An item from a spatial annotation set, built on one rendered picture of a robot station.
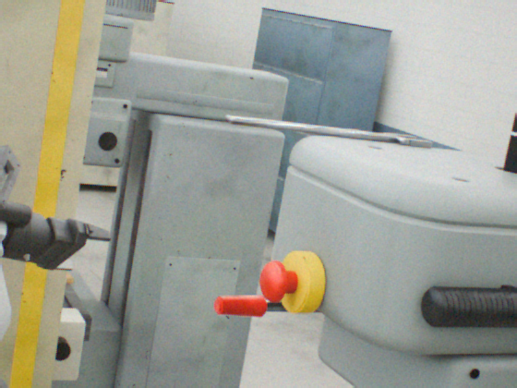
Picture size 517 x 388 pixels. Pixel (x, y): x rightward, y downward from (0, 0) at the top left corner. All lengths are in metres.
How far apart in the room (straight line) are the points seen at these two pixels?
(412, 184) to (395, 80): 7.76
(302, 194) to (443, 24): 7.24
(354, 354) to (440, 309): 0.24
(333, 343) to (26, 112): 1.64
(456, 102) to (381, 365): 6.94
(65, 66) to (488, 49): 5.43
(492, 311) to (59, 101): 1.89
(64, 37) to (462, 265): 1.85
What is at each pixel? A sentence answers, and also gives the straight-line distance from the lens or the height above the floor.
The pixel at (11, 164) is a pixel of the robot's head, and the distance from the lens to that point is 1.26.
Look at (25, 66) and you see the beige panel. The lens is 2.59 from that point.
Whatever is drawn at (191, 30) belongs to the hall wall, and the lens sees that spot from 10.62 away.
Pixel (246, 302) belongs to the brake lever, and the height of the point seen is 1.71.
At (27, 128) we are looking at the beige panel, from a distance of 2.62.
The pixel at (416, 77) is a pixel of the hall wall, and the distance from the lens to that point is 8.38.
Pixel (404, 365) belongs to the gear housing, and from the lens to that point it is 0.99.
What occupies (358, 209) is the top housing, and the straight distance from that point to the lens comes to 0.89.
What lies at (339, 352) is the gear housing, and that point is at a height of 1.66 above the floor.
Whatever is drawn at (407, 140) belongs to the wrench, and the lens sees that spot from 1.10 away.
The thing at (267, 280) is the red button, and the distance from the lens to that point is 0.93.
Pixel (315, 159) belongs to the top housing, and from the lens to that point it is 0.97.
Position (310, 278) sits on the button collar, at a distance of 0.93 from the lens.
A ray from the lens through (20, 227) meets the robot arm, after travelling 1.70.
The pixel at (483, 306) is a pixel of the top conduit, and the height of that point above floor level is 1.80.
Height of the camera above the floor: 2.01
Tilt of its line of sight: 11 degrees down
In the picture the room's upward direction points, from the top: 10 degrees clockwise
